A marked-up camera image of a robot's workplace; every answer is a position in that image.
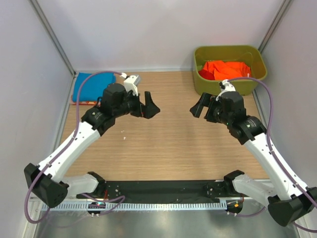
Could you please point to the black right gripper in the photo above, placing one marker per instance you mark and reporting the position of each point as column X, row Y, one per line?
column 208, row 109

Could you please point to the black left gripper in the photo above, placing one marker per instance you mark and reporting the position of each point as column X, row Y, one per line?
column 142, row 108

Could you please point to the blue t shirt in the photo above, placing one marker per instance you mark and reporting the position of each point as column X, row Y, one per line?
column 95, row 86

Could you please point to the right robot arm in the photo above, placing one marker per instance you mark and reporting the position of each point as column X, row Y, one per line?
column 290, row 198

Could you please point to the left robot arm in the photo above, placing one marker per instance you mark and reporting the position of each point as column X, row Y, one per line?
column 47, row 179

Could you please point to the red t shirt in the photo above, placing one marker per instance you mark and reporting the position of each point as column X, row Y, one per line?
column 206, row 74

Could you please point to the orange t shirt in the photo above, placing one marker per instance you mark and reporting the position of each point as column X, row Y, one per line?
column 227, row 69

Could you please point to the olive green plastic bin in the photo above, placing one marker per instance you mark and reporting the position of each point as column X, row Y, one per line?
column 243, row 53

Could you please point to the folded pink t shirt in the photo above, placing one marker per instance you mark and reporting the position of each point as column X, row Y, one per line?
column 82, row 101

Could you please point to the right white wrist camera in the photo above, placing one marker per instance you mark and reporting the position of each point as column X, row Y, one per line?
column 225, row 86

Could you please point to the white slotted cable duct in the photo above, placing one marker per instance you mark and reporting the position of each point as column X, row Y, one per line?
column 91, row 206

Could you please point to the right aluminium frame post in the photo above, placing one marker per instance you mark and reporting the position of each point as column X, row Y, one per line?
column 275, row 23

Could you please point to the aluminium frame post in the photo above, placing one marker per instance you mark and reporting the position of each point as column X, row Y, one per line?
column 275, row 23
column 49, row 30

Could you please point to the left aluminium frame post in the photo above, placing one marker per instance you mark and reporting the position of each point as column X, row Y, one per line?
column 49, row 30

